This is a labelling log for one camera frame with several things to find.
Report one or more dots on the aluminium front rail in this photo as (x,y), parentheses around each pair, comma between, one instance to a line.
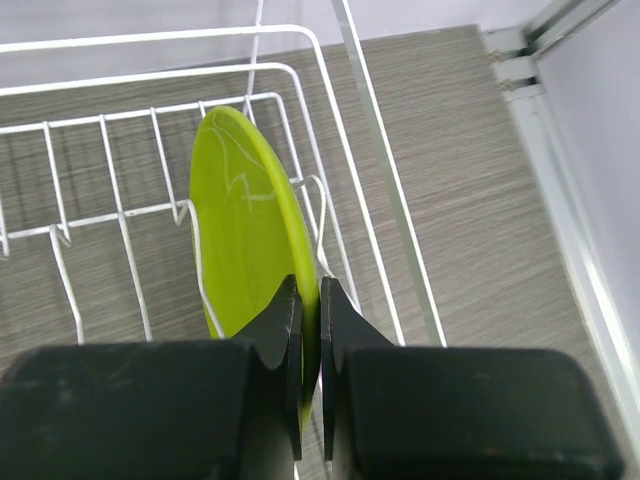
(550,161)

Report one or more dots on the grey aluminium frame post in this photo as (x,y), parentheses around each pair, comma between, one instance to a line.
(514,52)

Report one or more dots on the white wire dish rack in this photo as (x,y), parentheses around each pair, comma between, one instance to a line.
(59,231)

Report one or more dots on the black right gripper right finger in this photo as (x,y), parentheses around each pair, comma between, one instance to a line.
(393,412)

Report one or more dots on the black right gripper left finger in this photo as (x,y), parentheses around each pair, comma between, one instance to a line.
(206,409)

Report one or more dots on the green plastic plate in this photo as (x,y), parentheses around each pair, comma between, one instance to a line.
(252,233)

